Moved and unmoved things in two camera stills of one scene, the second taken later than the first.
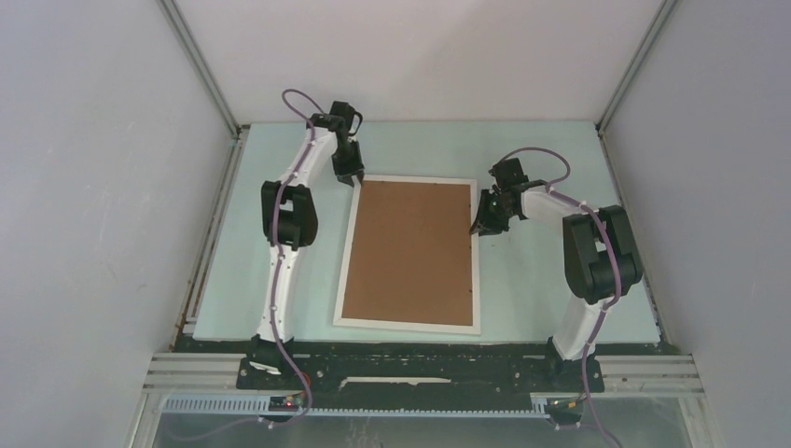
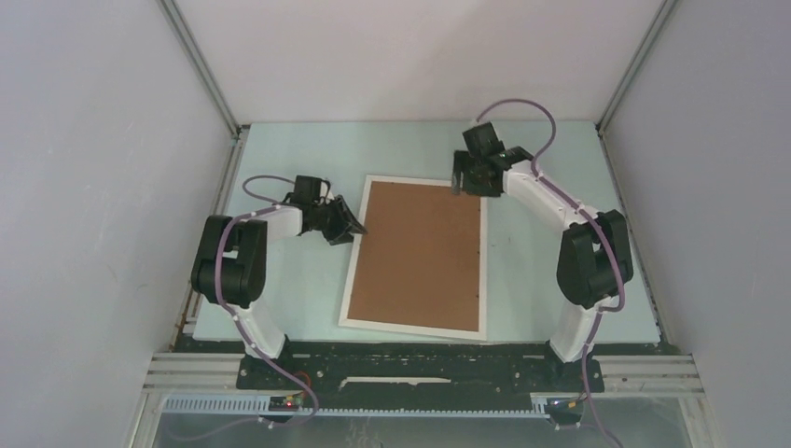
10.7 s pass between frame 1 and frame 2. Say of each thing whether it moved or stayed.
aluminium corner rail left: stayed
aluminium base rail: stayed
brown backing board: stayed
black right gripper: moved
